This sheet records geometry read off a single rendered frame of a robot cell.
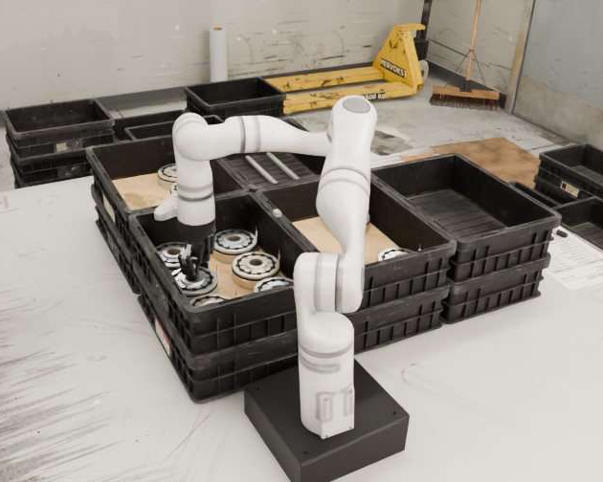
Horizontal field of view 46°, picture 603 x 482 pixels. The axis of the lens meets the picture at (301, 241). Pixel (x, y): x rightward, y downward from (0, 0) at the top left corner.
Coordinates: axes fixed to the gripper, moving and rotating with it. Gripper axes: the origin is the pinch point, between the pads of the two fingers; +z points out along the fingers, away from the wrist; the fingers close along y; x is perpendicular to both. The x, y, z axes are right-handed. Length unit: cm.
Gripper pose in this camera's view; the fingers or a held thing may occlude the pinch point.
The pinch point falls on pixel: (198, 274)
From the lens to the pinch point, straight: 151.9
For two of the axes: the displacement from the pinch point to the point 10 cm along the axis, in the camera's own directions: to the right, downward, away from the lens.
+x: -9.5, -1.8, 2.4
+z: -0.3, 8.6, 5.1
